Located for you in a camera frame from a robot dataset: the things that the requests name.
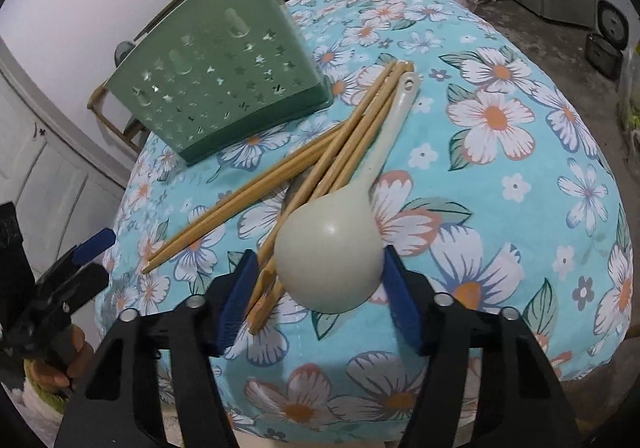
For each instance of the wooden chair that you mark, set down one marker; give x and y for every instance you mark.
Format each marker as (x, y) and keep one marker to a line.
(102, 105)

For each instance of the grey round utensil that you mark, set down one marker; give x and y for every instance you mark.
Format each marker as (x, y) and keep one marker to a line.
(123, 53)

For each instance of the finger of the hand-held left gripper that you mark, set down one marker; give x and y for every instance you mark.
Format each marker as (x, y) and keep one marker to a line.
(92, 247)
(82, 284)

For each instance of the person's left hand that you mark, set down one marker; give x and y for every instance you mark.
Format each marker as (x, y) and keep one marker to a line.
(55, 363)

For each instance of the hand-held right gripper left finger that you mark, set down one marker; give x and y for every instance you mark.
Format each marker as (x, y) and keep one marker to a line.
(239, 298)

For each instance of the blue floral tablecloth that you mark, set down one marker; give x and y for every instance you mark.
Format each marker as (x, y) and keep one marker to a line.
(500, 178)

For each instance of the green plastic utensil holder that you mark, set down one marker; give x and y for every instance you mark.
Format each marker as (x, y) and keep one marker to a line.
(210, 78)

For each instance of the pale green plastic spoon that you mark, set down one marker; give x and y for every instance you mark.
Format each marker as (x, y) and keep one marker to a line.
(330, 253)

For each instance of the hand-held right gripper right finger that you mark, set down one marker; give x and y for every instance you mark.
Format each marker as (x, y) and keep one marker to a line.
(400, 300)

